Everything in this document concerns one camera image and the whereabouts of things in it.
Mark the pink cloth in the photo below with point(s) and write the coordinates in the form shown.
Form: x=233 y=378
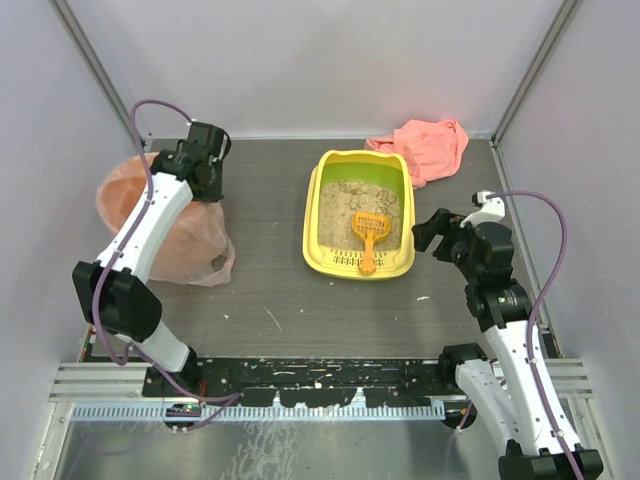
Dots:
x=431 y=150

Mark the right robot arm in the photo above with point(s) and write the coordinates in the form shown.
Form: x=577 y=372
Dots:
x=521 y=409

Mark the yellow green litter box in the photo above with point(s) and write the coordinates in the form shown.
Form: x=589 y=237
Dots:
x=387 y=170

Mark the slotted cable duct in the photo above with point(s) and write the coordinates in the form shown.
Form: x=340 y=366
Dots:
x=163 y=411

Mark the orange litter scoop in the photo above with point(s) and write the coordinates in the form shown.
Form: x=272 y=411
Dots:
x=370 y=228

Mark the bin with pink bag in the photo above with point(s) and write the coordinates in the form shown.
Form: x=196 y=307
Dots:
x=180 y=240

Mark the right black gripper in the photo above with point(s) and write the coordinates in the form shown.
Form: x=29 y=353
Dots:
x=441 y=239

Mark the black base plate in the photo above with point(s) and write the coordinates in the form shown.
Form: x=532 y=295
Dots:
x=314 y=383

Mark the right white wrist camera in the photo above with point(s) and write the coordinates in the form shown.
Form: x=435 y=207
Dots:
x=489 y=209

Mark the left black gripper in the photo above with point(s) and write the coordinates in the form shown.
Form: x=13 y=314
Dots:
x=211 y=187

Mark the cat litter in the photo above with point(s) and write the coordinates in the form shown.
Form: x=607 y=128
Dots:
x=339 y=201

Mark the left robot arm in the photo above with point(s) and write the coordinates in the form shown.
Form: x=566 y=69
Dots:
x=112 y=290

